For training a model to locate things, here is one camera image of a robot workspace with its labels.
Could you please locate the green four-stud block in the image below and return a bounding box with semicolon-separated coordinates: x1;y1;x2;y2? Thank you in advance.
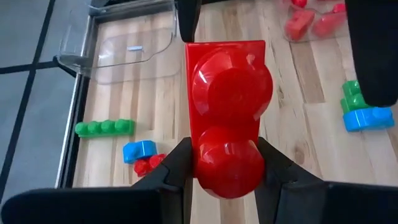
74;119;136;139

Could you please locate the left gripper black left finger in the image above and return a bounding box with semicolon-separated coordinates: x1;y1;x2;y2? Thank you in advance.
0;136;193;224

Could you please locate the black aluminium table frame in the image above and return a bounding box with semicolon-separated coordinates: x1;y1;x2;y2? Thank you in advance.
54;0;103;189

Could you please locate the blue two-stud block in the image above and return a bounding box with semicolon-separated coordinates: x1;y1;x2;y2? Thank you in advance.
123;139;158;165
342;106;396;133

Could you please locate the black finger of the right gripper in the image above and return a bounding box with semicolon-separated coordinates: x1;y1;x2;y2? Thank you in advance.
345;0;398;108
177;0;203;44

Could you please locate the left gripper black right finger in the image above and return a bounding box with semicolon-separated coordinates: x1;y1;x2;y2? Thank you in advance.
254;136;398;224

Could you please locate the green two-stud block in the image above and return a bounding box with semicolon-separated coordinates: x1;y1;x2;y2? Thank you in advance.
340;80;371;114

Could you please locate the clear plastic bin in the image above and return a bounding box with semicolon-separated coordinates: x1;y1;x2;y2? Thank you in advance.
57;0;178;85
281;0;349;43

